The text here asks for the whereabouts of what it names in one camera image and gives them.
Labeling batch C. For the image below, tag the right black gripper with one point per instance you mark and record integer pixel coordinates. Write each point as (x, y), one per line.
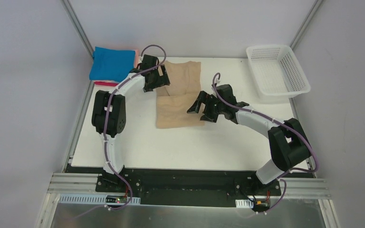
(209, 106)

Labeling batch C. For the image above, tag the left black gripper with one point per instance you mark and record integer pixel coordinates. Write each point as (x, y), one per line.
(157, 79)

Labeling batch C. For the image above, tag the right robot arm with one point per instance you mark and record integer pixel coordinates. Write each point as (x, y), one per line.
(287, 141)

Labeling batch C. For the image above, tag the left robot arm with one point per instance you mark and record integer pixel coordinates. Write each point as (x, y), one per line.
(109, 110)

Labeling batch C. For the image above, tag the aluminium frame post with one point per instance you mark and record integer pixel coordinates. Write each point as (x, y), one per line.
(77, 25)
(306, 22)

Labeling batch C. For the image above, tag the red folded t shirt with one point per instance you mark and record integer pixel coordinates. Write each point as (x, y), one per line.
(102, 83)

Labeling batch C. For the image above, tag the left aluminium frame post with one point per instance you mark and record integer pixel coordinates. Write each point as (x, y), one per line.
(77, 25)

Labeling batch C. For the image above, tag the blue folded t shirt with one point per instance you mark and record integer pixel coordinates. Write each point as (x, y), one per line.
(111, 65)

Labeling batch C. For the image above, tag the right white cable duct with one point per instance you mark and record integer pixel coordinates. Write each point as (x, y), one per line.
(245, 203)

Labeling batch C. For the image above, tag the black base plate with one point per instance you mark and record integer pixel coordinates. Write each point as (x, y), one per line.
(192, 188)

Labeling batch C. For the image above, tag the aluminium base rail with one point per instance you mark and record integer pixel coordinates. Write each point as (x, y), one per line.
(297, 188)

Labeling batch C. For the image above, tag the pink folded t shirt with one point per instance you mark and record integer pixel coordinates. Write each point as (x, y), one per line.
(136, 57)

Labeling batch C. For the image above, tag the white plastic basket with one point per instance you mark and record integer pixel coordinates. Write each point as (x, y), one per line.
(276, 72)

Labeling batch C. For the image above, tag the white cable duct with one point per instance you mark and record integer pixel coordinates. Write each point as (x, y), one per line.
(93, 199)
(245, 203)

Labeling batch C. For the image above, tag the right aluminium frame post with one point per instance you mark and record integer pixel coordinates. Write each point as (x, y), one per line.
(306, 22)

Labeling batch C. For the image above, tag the beige t shirt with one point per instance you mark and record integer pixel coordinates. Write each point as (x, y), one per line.
(173, 101)

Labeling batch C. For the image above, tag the left white cable duct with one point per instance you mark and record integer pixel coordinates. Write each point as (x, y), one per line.
(93, 199)

